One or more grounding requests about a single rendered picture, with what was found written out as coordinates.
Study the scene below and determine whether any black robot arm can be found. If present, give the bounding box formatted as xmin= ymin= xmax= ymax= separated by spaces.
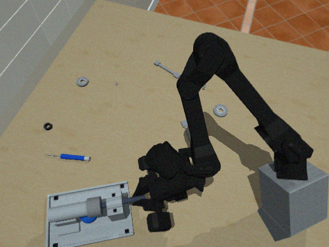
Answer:
xmin=144 ymin=33 xmax=314 ymax=202

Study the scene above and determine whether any blue screwdriver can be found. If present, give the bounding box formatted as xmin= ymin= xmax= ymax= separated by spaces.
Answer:
xmin=45 ymin=154 xmax=90 ymax=161

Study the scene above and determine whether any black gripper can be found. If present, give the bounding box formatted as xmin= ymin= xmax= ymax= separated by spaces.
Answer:
xmin=132 ymin=156 xmax=181 ymax=232

